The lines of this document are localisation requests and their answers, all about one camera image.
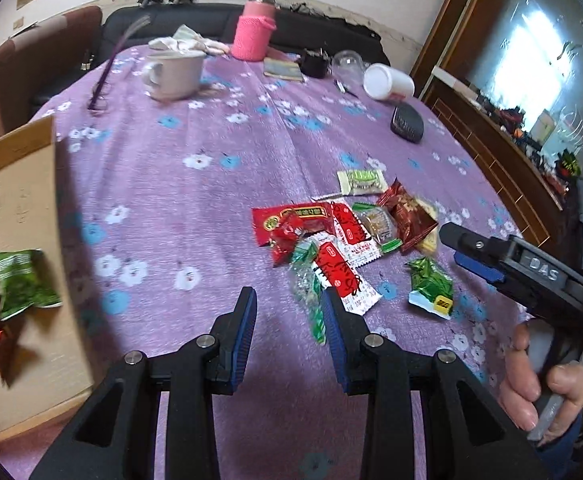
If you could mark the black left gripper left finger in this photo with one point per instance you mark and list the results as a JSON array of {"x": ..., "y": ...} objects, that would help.
[{"x": 113, "y": 434}]

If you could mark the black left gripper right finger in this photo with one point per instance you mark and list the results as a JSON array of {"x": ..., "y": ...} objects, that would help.
[{"x": 467, "y": 434}]

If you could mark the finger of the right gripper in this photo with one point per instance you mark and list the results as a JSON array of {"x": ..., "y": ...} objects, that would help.
[{"x": 464, "y": 241}]

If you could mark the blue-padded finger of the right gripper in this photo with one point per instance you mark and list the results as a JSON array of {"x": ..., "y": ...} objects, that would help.
[{"x": 490, "y": 275}]

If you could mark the light green snack packet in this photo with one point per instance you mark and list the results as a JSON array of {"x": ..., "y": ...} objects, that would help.
[{"x": 356, "y": 182}]

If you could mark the yellow biscuit bar packet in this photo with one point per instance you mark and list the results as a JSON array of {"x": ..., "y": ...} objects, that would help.
[{"x": 428, "y": 246}]

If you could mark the person's right hand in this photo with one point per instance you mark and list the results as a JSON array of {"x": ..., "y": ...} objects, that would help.
[{"x": 521, "y": 388}]

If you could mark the dark red snack packet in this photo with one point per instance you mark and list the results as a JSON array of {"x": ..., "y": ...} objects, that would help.
[{"x": 413, "y": 221}]

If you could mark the green gold snack packet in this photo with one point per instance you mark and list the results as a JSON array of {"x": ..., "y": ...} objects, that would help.
[{"x": 431, "y": 287}]

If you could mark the clear green-end cake packet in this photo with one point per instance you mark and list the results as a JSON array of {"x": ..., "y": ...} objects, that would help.
[{"x": 380, "y": 224}]

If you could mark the cardboard box tray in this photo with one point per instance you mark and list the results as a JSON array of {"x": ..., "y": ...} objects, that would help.
[{"x": 44, "y": 370}]

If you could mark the black glasses case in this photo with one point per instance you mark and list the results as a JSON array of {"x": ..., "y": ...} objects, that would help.
[{"x": 407, "y": 123}]

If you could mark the red white candy packet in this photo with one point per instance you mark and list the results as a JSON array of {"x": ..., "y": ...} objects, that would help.
[{"x": 332, "y": 270}]

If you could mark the green striped candy wrapper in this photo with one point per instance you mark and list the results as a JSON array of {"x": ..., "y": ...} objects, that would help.
[{"x": 307, "y": 288}]

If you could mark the white plastic jar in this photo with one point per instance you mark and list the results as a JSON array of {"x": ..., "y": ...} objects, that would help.
[{"x": 385, "y": 83}]

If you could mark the green pea snack bag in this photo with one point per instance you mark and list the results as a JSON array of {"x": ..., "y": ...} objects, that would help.
[{"x": 23, "y": 284}]

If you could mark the wooden cabinet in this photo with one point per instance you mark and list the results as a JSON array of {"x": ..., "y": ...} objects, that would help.
[{"x": 506, "y": 78}]

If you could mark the black small cup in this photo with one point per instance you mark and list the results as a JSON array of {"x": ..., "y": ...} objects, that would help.
[{"x": 314, "y": 63}]

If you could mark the small green booklet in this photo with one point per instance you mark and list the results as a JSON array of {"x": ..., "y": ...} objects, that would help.
[{"x": 282, "y": 70}]

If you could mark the purple floral tablecloth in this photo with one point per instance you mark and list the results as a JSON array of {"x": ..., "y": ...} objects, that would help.
[{"x": 155, "y": 206}]

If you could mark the pink sleeved water bottle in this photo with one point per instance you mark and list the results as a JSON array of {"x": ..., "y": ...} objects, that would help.
[{"x": 254, "y": 30}]

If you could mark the white ceramic mug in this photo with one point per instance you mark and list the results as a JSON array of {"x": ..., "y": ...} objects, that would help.
[{"x": 173, "y": 76}]

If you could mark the purple eyeglasses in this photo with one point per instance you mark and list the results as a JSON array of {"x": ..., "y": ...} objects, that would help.
[{"x": 132, "y": 29}]

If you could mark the crumpled white cloth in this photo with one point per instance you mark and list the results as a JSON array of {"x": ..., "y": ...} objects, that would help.
[{"x": 185, "y": 39}]

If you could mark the brown armchair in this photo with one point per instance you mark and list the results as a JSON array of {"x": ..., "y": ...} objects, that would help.
[{"x": 40, "y": 55}]

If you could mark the black leather sofa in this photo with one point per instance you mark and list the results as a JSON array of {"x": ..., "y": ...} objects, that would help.
[{"x": 295, "y": 32}]

